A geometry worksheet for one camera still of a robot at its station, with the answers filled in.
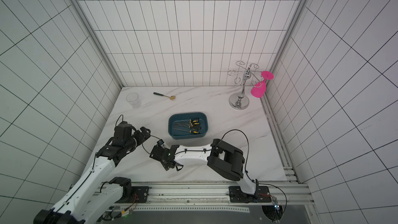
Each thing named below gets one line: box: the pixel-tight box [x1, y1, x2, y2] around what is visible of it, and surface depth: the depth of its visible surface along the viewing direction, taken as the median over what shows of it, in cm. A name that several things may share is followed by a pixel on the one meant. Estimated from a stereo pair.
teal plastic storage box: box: [167, 112, 209, 140], surface depth 99 cm
